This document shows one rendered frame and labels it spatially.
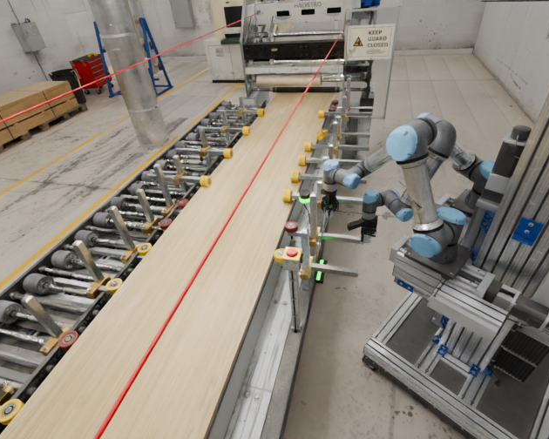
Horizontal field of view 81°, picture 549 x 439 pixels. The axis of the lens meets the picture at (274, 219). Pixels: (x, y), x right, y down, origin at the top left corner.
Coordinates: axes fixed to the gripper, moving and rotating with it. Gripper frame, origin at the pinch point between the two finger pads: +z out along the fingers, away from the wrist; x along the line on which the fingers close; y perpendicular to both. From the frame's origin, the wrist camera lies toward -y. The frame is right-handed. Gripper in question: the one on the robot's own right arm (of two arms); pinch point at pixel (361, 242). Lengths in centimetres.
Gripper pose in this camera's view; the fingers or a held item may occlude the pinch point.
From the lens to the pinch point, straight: 194.2
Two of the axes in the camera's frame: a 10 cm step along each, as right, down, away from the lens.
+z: 0.8, 7.9, 6.1
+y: 9.6, 1.0, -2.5
